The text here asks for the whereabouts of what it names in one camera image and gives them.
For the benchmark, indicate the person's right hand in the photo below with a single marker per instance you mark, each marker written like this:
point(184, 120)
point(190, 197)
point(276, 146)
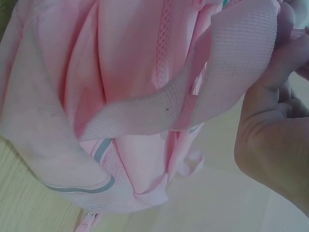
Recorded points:
point(270, 149)

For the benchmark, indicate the pink backpack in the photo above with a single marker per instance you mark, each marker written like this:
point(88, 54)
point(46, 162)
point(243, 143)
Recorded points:
point(101, 79)

